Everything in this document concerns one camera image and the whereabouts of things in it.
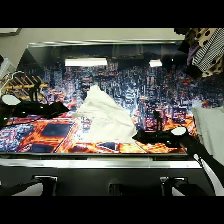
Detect striped garment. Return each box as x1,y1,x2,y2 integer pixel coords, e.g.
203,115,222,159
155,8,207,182
191,29,224,73

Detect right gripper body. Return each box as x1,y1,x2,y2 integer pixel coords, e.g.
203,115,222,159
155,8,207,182
132,129,162,145

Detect white garment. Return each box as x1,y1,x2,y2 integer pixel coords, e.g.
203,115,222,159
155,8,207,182
71,84,138,145

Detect silver frame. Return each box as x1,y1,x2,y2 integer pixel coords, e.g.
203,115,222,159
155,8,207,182
0,152,214,197

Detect purple garment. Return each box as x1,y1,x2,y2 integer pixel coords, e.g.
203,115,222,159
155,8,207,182
186,43,202,66

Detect dotted garment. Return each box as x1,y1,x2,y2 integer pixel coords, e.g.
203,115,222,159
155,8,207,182
183,27,224,78

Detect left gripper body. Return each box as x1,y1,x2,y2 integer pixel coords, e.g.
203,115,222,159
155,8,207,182
44,101,71,118

